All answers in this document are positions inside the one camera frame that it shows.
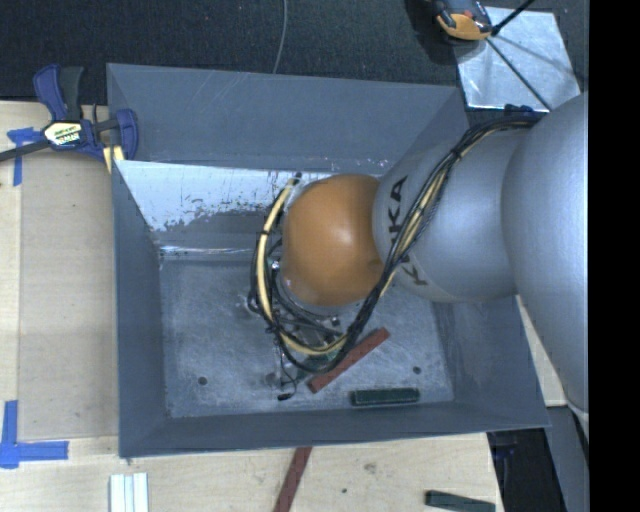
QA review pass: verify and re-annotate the red-brown flat block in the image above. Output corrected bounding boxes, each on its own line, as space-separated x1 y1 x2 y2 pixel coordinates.
305 327 392 395
271 446 314 512

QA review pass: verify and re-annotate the grey metal bin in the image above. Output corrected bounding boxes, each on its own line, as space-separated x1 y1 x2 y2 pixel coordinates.
105 62 552 459

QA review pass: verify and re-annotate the dark green flat block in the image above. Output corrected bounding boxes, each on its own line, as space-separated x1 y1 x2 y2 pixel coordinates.
349 387 421 408
424 489 498 512

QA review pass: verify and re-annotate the pale wood board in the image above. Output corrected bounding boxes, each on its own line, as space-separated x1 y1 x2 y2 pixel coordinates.
16 153 122 442

